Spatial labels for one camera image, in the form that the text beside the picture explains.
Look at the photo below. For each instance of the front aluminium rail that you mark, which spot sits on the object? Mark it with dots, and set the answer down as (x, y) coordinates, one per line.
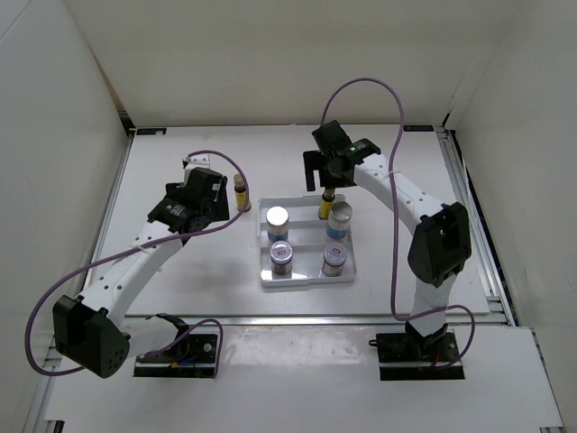
(286, 320)

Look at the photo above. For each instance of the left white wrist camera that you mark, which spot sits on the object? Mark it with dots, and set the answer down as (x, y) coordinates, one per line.
(196, 161)

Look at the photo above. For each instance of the dark spice jar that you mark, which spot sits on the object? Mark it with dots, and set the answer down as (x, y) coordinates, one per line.
(281, 258)

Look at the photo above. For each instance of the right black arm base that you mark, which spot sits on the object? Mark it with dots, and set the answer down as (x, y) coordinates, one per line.
(406, 356)

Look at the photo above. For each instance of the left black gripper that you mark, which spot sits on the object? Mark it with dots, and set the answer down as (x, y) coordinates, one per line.
(218, 211)

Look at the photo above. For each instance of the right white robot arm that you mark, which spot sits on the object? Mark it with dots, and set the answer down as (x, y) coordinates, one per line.
(441, 241)

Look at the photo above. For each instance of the yellow sauce bottle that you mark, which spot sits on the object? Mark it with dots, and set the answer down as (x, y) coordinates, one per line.
(241, 195)
(326, 203)

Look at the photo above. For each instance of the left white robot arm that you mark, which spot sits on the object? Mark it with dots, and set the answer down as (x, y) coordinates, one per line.
(89, 328)

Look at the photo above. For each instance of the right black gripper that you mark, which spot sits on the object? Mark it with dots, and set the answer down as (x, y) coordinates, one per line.
(315, 161)

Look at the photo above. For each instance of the orange spice jar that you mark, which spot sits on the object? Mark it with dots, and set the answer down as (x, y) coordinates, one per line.
(334, 259)

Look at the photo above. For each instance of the white divided tray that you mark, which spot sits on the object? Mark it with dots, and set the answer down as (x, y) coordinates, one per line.
(308, 238)

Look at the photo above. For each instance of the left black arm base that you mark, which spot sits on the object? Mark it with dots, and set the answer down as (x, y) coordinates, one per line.
(195, 355)

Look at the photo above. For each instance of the blue label jar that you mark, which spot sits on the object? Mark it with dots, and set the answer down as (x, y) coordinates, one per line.
(277, 220)
(339, 220)

